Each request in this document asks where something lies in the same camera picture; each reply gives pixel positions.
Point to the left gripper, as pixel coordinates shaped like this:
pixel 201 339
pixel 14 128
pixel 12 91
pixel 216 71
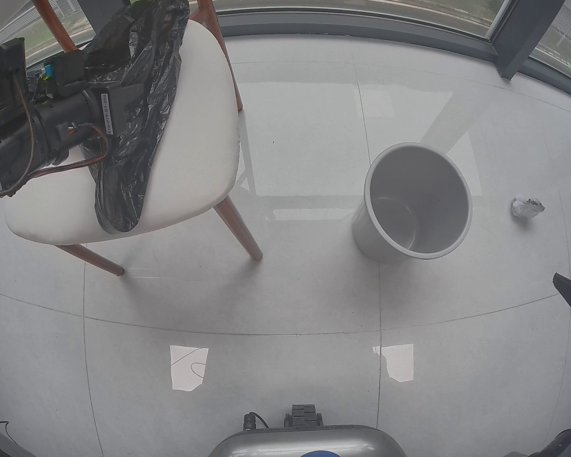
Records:
pixel 119 107

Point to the window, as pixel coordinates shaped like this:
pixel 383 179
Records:
pixel 528 26

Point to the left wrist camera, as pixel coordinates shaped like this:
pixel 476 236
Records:
pixel 69 69

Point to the white wooden-legged chair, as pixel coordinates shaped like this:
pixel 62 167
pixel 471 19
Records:
pixel 200 136

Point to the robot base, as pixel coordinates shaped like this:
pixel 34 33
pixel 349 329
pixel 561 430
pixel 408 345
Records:
pixel 309 441

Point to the white trash bin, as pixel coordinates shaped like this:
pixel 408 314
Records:
pixel 409 226

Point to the black plastic bag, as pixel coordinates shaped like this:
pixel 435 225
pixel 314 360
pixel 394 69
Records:
pixel 142 112

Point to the white paper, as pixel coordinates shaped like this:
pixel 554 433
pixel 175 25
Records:
pixel 526 207

